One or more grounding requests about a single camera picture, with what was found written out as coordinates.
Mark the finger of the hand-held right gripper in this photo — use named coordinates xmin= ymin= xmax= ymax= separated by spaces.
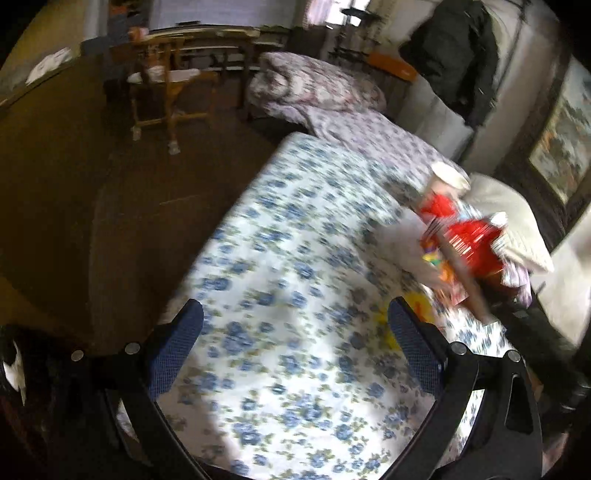
xmin=435 ymin=232 xmax=494 ymax=325

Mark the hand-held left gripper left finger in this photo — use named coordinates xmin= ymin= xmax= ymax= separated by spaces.
xmin=69 ymin=299 xmax=208 ymax=480

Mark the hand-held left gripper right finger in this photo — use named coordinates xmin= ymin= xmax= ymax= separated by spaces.
xmin=387 ymin=298 xmax=543 ymax=480

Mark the colourful snack packet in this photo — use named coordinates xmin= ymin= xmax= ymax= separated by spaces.
xmin=418 ymin=222 xmax=472 ymax=308

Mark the red snack packet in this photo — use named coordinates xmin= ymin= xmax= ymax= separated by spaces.
xmin=418 ymin=194 xmax=509 ymax=278

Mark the white paper cup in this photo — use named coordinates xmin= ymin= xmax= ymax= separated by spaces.
xmin=418 ymin=163 xmax=472 ymax=217

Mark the white quilted pillow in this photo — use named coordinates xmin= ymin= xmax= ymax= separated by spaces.
xmin=464 ymin=173 xmax=556 ymax=274

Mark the blue floral bed sheet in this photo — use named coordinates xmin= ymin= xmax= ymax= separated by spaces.
xmin=108 ymin=133 xmax=518 ymax=480

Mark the framed landscape painting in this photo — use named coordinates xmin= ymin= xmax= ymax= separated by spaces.
xmin=522 ymin=55 xmax=591 ymax=217

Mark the purple floral quilt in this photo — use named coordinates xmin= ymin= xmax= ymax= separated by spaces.
xmin=308 ymin=105 xmax=462 ymax=195

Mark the black jacket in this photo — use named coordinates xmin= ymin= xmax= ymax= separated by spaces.
xmin=399 ymin=0 xmax=500 ymax=127

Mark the orange board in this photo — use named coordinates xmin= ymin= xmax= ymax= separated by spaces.
xmin=367 ymin=52 xmax=419 ymax=81

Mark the folded pink floral comforter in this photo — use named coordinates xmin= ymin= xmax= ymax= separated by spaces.
xmin=249 ymin=51 xmax=387 ymax=121

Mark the wooden chair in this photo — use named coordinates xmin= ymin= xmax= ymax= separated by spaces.
xmin=121 ymin=36 xmax=218 ymax=155

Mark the black metal stand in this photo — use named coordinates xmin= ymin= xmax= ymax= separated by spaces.
xmin=330 ymin=7 xmax=384 ymax=63

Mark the wooden desk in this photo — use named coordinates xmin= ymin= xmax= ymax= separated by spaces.
xmin=139 ymin=25 xmax=264 ymax=121

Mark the white cloth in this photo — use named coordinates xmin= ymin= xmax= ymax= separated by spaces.
xmin=25 ymin=47 xmax=75 ymax=86

